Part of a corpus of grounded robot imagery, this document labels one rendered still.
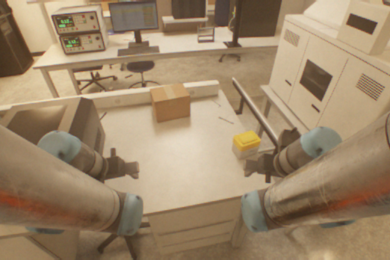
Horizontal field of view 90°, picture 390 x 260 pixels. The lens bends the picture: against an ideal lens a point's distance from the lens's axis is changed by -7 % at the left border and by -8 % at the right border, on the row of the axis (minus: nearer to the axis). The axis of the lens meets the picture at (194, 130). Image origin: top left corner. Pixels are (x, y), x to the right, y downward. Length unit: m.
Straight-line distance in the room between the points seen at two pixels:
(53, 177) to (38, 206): 0.03
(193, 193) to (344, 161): 0.83
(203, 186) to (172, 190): 0.14
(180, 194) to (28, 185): 0.83
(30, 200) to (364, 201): 0.28
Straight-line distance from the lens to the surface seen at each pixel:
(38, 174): 0.22
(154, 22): 2.59
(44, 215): 0.25
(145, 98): 1.51
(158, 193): 1.01
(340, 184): 0.23
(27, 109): 1.23
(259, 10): 2.88
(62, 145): 0.46
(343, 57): 1.22
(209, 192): 1.00
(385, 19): 1.11
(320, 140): 0.46
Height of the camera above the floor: 1.75
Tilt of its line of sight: 42 degrees down
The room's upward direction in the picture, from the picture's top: straight up
